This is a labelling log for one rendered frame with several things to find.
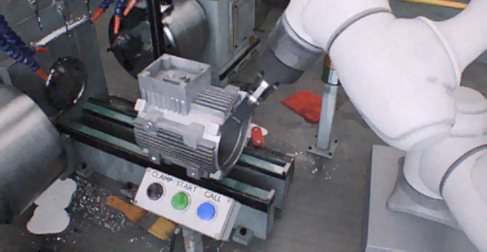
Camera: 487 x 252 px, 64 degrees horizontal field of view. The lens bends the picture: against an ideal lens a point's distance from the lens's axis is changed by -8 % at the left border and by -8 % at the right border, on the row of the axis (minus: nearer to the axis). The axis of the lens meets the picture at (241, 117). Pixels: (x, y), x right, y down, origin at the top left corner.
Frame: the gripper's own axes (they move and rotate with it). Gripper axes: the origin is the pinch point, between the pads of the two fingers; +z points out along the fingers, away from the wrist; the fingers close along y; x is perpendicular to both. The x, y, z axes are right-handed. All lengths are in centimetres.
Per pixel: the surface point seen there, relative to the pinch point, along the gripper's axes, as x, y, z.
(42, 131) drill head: -28.2, 18.4, 16.6
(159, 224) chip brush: 1.2, 8.6, 33.6
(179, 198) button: 0.8, 18.5, 3.0
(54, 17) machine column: -59, -17, 30
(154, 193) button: -3.0, 19.1, 5.7
